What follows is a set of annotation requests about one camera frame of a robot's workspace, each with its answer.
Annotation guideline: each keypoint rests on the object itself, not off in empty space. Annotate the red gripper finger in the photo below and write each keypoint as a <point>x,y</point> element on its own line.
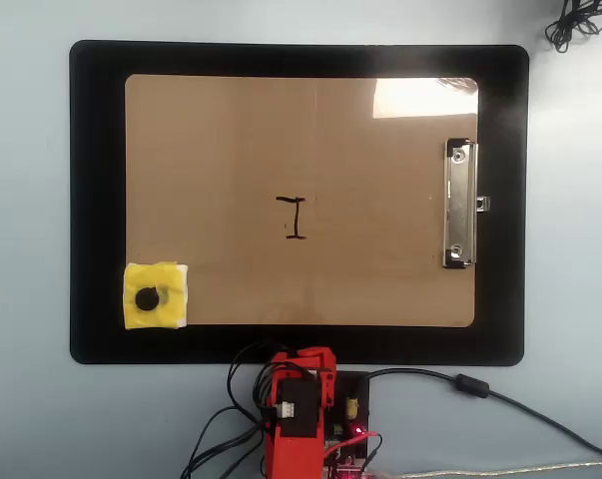
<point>325,357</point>

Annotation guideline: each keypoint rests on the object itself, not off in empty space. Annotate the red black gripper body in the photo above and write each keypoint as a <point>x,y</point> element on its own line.
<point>286,363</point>

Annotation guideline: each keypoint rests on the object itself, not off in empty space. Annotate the yellow sponge with black knob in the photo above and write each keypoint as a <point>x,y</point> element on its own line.
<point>171,304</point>

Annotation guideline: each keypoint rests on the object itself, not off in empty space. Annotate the black base controller board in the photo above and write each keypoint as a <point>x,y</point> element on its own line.
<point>353,389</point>

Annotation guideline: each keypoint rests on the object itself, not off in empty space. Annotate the black marker mark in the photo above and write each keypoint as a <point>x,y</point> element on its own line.
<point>296,219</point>

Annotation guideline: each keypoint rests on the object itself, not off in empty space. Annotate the silver metal clipboard clip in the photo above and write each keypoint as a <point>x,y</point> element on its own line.
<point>459,209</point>

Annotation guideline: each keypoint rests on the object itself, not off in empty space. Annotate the brown clipboard board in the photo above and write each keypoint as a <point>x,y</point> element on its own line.
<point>230,149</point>

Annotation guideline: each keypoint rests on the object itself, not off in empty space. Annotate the black rectangular mat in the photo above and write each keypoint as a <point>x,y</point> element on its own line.
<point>96,199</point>

